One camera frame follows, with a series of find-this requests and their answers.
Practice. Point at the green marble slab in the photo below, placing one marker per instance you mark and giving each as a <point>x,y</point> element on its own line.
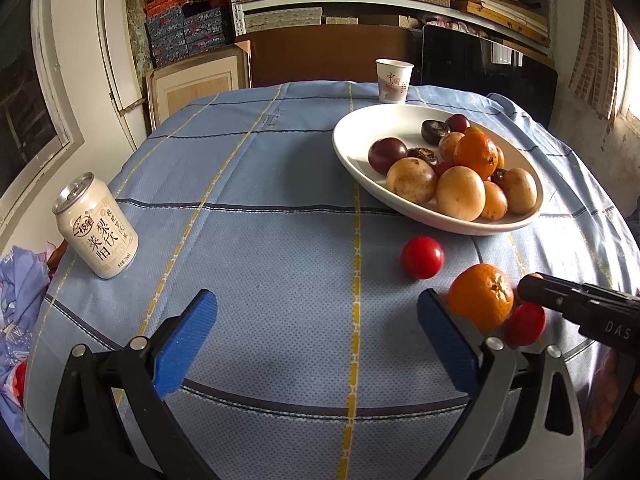
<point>137,30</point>

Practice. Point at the blue floral cloth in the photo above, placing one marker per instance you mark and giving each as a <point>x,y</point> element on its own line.
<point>20,300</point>

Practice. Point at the yellow-orange round fruit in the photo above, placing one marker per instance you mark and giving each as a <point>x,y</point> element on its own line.
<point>474,130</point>
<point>495,202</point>
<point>499,157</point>
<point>448,145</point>

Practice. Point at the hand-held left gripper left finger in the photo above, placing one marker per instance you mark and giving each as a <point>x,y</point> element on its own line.
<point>185,345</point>

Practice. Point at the stack of blue patterned boxes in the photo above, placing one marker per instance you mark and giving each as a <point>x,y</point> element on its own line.
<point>170,30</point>

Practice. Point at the white oval plate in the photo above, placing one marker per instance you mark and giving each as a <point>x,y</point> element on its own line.
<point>360,135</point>

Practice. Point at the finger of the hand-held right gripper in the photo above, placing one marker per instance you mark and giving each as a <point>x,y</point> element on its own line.
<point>545,292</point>

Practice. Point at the brown wooden board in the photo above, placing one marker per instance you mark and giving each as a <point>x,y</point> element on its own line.
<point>320,55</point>

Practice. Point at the patterned curtain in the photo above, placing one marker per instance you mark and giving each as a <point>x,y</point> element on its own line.
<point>595,60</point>

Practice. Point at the white drink can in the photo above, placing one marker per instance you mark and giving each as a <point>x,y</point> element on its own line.
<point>97,235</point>

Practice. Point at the small brown longan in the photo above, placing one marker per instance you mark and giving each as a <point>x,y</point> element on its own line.
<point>533,275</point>

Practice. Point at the wooden chair knob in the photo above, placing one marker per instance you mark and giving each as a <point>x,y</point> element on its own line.
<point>56,257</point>

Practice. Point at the person's right hand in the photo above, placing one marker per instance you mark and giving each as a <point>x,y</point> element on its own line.
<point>612,385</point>

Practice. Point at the pale tan round fruit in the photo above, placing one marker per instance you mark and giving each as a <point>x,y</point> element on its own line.
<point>460,192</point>

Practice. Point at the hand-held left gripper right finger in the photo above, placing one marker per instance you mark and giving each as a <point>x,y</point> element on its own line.
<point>447,340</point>

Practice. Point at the shelf of patterned boxes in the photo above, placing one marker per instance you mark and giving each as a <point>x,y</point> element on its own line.
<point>280,4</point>

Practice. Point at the purple passion fruit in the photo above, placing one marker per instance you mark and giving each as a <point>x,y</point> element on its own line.
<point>386,155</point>
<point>457,122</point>

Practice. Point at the large tan passion fruit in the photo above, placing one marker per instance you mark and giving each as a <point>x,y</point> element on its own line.
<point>411,180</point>

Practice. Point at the black screen panel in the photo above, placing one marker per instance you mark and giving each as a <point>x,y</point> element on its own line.
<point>475,65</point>

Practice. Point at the brownish tan round fruit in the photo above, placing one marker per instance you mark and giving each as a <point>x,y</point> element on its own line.
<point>520,191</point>

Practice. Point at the bright window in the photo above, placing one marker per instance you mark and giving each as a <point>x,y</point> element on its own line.
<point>630,70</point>

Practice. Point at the white paper cup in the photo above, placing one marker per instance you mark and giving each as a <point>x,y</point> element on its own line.
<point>395,82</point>

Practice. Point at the wooden framed panel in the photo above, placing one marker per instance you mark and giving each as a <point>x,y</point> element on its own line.
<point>195,82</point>

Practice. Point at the white leaning board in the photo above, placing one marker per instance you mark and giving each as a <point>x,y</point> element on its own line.
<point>112,60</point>

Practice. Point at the dark brown water chestnut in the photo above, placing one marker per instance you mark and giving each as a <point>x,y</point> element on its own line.
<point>422,154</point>
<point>498,176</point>
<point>434,130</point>

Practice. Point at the blue plaid tablecloth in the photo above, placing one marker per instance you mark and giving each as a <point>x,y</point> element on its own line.
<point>250,260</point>

